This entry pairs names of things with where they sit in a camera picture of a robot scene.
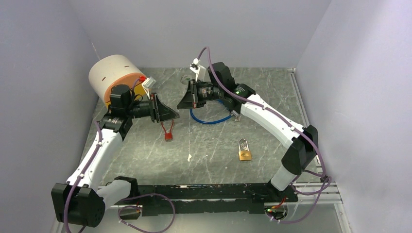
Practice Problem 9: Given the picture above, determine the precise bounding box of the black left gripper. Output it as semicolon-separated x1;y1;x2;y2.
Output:
125;93;179;123

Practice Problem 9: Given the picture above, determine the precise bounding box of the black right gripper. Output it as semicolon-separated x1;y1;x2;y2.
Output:
177;79;223;109

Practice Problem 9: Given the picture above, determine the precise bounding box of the red cable padlock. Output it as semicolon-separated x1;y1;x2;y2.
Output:
161;120;174;142

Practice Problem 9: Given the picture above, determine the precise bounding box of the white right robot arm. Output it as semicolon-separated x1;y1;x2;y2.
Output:
177;58;318;201

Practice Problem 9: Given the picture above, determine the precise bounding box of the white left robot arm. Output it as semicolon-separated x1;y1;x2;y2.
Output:
51;84;179;233

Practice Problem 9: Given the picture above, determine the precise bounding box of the white cylinder with coloured lid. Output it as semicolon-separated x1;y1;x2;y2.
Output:
88;55;148;107

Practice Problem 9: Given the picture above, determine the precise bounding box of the brass padlock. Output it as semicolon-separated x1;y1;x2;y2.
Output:
238;138;252;162

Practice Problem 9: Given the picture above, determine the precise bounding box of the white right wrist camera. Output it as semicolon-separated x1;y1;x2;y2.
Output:
189;58;206;81

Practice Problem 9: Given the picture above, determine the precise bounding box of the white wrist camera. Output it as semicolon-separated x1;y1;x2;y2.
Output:
139;76;156;97
189;58;206;81

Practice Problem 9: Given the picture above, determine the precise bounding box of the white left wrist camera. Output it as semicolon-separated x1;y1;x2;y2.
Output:
139;76;156;97

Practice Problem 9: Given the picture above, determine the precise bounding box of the blue cable lock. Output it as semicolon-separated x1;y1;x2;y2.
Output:
189;100;238;125

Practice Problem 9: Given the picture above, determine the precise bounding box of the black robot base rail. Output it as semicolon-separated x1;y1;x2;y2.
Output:
117;183;298;216

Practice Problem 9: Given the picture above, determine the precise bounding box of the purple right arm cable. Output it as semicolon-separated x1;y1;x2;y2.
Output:
197;46;332;225

